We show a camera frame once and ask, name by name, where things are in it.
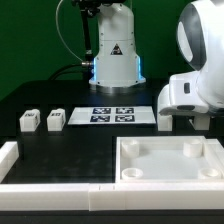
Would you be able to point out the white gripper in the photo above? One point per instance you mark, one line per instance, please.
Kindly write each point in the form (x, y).
(181, 97)

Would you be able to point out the white square tabletop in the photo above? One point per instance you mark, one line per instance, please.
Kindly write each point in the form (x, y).
(168, 159)

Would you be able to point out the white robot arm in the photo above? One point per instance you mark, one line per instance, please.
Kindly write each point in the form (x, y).
(200, 38)

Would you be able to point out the white sheet with AprilTags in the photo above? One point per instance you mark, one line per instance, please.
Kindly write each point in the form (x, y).
(112, 115)

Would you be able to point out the white U-shaped obstacle fence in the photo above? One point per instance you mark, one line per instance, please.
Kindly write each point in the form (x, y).
(208, 194)

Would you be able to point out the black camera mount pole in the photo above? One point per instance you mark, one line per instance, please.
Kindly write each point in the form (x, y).
(89, 9)

